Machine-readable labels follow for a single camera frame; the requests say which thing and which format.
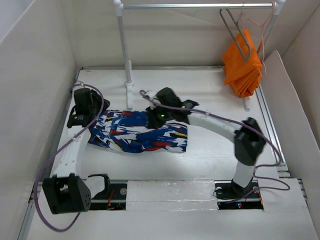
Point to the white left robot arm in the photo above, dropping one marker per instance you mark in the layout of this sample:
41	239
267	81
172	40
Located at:
65	191

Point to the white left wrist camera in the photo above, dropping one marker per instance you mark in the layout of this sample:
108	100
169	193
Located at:
78	85

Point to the orange cloth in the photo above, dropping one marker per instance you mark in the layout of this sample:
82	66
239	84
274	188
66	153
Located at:
242	76

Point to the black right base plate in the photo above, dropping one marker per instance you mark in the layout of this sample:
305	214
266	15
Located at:
229	198

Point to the blue patterned trousers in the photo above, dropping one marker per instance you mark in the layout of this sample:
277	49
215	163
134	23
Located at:
126	131

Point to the pink wire hanger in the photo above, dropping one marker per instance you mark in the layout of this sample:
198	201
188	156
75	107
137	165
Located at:
261	30

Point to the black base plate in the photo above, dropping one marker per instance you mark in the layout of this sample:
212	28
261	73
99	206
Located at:
113	200
229	198

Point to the white clothes rack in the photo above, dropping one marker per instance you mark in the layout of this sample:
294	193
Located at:
120	8

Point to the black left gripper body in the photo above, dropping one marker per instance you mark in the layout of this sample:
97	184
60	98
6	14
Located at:
96	106

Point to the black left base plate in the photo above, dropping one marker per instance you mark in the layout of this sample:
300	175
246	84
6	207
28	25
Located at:
113	200

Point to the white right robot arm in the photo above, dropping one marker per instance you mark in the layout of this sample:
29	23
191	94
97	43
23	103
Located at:
248	141

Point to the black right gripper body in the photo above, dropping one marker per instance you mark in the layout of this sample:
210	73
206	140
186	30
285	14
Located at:
159	115

